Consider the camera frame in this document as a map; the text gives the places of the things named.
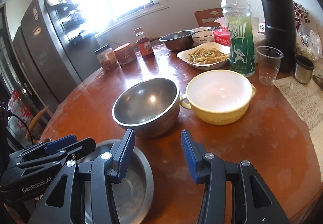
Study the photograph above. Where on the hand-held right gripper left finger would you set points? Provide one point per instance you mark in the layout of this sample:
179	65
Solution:
126	153

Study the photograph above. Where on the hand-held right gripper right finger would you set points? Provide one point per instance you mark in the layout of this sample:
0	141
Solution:
189	155

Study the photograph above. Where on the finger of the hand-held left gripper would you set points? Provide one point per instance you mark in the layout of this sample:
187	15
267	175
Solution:
60	143
78	148

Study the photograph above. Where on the shallow steel plate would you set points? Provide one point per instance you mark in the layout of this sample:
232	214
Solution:
133	188

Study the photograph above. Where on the deep steel bowl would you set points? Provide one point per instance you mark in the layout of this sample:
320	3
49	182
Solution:
143	102

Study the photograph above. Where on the curved wooden chair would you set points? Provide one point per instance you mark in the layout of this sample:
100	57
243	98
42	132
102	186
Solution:
35	117

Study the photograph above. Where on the glass door red lettering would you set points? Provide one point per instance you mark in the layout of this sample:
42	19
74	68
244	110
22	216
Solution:
17	97

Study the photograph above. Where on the clear plastic food jar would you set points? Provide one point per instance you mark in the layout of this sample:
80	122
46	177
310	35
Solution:
107	59

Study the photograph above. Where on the grey refrigerator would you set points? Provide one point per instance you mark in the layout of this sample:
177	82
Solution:
45	49

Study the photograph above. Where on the red label jar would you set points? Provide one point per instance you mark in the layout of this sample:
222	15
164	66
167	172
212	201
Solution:
125	56

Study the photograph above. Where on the white dish of bean sprouts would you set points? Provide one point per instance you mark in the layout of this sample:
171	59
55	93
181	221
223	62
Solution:
207	56

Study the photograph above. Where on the brown sauce bottle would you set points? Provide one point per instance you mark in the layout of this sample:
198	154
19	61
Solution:
145	47

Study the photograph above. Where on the steel basin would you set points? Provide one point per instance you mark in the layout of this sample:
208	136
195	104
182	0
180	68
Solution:
176	39

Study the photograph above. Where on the green drink bottle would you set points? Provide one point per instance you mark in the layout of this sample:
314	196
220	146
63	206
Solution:
239	49

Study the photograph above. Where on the clear plastic cup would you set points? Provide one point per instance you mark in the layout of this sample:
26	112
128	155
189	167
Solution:
268	67

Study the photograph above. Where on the red tissue pack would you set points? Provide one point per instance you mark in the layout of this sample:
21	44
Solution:
222	37

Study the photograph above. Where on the handwritten paper sheet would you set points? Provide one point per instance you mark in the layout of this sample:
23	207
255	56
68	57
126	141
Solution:
300	97

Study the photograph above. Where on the steel thermos cup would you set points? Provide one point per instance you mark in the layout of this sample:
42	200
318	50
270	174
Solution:
302	72

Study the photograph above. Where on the black thermos flask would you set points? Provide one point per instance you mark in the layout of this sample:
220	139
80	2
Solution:
277	24

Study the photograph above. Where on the plastic bag of nuts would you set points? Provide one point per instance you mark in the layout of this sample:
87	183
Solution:
309	49

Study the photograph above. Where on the red berry decoration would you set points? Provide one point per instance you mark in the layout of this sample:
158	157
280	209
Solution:
300	11

